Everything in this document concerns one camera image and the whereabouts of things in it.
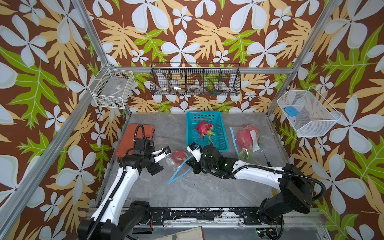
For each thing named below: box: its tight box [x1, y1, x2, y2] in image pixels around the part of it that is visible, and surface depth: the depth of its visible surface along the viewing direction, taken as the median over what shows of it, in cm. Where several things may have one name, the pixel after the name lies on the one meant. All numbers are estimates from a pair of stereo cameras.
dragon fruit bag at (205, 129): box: [195, 120, 215, 143], surface depth 101 cm
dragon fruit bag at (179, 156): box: [171, 149, 188, 164], surface depth 83 cm
